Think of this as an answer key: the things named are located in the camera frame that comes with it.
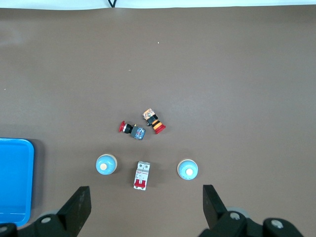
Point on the red button black blue body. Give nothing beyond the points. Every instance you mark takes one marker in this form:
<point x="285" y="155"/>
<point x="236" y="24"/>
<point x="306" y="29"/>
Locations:
<point x="137" y="132"/>

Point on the red button orange yellow body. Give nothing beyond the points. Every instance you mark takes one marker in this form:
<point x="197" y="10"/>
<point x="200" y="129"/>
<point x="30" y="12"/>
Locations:
<point x="154" y="122"/>

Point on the white red circuit breaker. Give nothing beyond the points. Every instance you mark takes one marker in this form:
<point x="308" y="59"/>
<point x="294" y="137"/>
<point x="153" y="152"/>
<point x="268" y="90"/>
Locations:
<point x="142" y="176"/>

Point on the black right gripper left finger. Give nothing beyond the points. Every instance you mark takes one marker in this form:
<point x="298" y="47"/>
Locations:
<point x="74" y="209"/>

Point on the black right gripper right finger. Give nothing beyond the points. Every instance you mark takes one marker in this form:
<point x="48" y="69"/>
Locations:
<point x="214" y="212"/>

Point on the light blue call bell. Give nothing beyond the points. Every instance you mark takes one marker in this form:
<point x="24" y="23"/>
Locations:
<point x="109" y="161"/>
<point x="185" y="165"/>

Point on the blue plastic tray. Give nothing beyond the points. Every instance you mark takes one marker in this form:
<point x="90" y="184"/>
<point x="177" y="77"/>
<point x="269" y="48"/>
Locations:
<point x="14" y="177"/>

